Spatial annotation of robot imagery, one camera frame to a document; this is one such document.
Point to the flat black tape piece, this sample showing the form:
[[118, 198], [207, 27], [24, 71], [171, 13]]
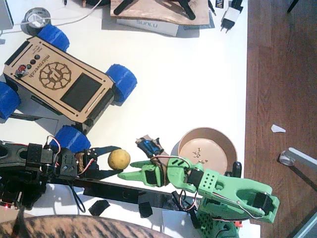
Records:
[[99, 207]]

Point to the white paper scrap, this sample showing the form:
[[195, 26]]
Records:
[[277, 128]]

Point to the yellow lemon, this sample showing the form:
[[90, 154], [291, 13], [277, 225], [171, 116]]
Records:
[[119, 159]]

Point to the wooden board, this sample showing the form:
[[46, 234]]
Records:
[[153, 10]]

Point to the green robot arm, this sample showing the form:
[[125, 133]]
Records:
[[247, 188]]

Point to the striped brown cushion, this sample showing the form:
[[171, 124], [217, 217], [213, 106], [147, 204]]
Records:
[[86, 228]]

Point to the black table clamp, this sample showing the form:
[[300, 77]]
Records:
[[194, 218]]

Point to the tan round bowl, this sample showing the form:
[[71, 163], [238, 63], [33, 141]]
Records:
[[198, 153]]

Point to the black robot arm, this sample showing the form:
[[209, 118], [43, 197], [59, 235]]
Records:
[[34, 158]]

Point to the black chair leg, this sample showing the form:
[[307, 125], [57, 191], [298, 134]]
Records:
[[293, 5]]

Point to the grey metal box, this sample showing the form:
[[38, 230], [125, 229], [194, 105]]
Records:
[[5, 15]]

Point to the crumpled black tape piece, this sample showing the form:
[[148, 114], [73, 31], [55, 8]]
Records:
[[145, 210]]

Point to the wooden rover body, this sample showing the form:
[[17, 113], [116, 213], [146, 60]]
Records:
[[81, 86]]

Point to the grey tape roll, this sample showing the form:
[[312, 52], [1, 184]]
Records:
[[37, 15]]

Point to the black pen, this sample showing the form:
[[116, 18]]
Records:
[[212, 10]]

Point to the black printed card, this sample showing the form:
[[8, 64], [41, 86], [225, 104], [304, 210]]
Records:
[[220, 3]]

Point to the grey metal bar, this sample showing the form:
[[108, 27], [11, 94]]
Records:
[[309, 228]]

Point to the white black power adapter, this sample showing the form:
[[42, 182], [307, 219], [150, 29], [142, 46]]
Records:
[[231, 15]]

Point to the black tripod stand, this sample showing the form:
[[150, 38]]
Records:
[[189, 12]]

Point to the white Sunlu box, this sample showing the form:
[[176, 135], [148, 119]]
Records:
[[148, 26]]

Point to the grey metal furniture leg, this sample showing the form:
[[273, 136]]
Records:
[[302, 156]]

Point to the wrist camera with cardboard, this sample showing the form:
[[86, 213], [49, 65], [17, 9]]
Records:
[[148, 146]]

